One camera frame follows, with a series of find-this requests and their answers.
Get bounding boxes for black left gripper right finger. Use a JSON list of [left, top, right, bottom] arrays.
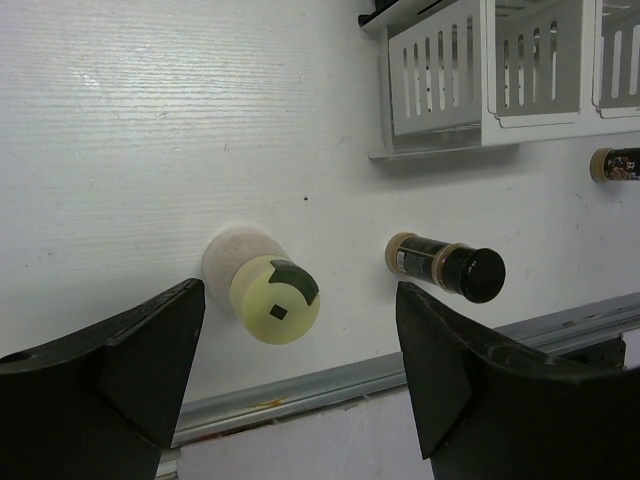
[[395, 282, 639, 479]]

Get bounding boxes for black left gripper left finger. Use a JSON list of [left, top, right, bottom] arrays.
[[1, 279, 205, 479]]

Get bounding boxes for spice jar black lid centre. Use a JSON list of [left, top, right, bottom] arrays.
[[385, 232, 506, 304]]

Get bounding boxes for spice jar black lid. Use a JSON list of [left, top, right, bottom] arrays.
[[385, 232, 506, 304], [589, 148, 640, 183]]

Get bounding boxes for white squeeze bottle yellow cap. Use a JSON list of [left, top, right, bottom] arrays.
[[202, 227, 320, 345]]

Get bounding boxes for spice jar black lid right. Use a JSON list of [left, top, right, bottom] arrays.
[[589, 148, 640, 183]]

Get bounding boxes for white metal organizer rack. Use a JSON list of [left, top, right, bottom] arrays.
[[358, 0, 639, 159]]

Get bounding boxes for aluminium table edge rail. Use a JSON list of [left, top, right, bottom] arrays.
[[156, 293, 639, 479]]

